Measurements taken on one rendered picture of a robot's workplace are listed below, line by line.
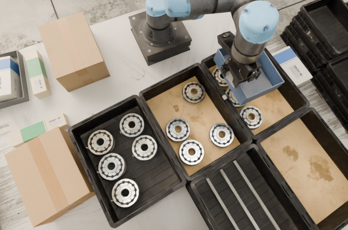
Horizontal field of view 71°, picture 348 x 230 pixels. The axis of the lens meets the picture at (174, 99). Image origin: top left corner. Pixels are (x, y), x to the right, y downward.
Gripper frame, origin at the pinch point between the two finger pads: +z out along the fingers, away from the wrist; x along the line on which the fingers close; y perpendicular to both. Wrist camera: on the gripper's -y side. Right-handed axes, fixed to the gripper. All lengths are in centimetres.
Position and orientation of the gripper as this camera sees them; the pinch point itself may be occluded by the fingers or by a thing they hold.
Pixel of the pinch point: (230, 74)
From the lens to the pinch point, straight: 85.2
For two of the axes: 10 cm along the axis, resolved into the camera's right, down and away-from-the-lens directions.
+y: 3.9, 8.7, -3.0
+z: 0.8, 2.9, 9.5
